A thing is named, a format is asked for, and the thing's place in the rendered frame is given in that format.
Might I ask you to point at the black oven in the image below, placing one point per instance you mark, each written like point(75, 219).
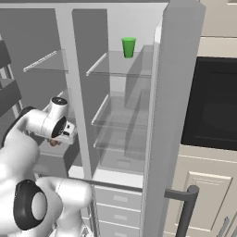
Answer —
point(213, 102)

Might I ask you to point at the green cup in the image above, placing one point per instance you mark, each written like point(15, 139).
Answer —
point(128, 47)

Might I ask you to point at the clear crisper drawer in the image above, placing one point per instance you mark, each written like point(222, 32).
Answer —
point(123, 162)

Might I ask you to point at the beige cupboard door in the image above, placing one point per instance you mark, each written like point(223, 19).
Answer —
point(206, 191)

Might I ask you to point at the grey fridge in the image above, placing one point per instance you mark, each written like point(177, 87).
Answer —
point(83, 92)

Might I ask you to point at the wide grey fridge door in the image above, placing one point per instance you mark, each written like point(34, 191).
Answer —
point(177, 92)

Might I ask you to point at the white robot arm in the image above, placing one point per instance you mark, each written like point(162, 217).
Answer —
point(21, 145)

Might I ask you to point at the white freezer drawer front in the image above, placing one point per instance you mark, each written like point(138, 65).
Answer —
point(120, 232)
point(120, 198)
point(120, 217)

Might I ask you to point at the brown potato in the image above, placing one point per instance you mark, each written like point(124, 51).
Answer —
point(55, 143)

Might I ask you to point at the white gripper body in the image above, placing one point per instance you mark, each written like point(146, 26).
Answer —
point(63, 139)

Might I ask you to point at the short glass fridge shelf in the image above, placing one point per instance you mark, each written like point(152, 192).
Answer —
point(51, 63)

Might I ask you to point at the fridge door with dark bins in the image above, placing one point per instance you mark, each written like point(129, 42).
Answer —
point(9, 95)

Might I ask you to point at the beige wall cupboard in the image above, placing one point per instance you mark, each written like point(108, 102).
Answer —
point(219, 18)

